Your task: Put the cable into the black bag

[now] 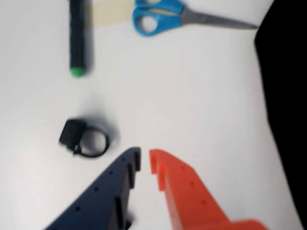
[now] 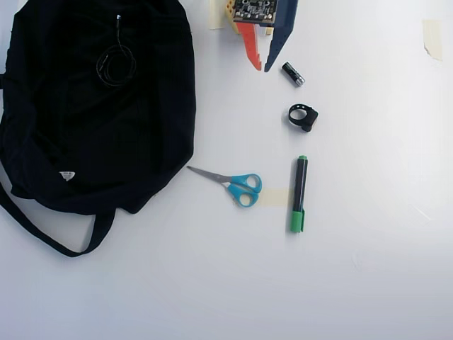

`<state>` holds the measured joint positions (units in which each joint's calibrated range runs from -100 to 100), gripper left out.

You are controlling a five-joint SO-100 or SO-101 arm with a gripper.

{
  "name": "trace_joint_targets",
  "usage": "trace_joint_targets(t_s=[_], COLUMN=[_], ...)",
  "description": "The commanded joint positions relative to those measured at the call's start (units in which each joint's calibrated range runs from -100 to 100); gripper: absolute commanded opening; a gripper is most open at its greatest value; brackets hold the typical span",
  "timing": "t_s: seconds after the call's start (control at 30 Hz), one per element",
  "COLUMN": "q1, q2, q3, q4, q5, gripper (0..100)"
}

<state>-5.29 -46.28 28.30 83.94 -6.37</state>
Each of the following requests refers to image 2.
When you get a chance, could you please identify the beige masking tape piece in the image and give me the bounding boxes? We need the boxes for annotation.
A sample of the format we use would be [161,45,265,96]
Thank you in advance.
[231,187,294,208]
[421,18,445,62]
[208,0,228,30]

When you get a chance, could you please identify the blue handled scissors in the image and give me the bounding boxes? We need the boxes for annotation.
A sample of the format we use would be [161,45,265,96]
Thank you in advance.
[186,165,263,208]

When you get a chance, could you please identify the black fabric bag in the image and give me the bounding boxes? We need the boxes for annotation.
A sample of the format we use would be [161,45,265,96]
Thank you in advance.
[0,0,197,258]

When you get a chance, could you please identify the black braided cable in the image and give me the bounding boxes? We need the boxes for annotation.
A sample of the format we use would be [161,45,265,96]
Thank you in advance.
[96,13,137,87]

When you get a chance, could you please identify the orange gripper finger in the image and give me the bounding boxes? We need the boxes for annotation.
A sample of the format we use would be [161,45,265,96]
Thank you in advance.
[236,21,265,72]

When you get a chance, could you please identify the camera circuit board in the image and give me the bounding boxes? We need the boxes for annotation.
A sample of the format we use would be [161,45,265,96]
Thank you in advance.
[233,0,281,28]

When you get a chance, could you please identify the green capped black marker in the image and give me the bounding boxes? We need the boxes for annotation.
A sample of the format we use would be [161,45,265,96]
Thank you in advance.
[289,154,309,234]

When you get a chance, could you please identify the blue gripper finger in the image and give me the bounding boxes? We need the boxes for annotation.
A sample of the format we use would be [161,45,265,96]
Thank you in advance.
[263,0,300,73]

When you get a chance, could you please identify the yellow perforated block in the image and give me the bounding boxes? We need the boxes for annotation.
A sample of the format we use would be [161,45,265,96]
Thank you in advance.
[224,0,242,35]

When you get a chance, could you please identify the black cylindrical battery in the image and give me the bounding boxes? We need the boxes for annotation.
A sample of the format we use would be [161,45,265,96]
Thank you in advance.
[282,61,306,88]

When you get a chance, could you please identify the black wrist strap band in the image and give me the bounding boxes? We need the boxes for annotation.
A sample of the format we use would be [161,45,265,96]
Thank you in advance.
[287,103,319,133]

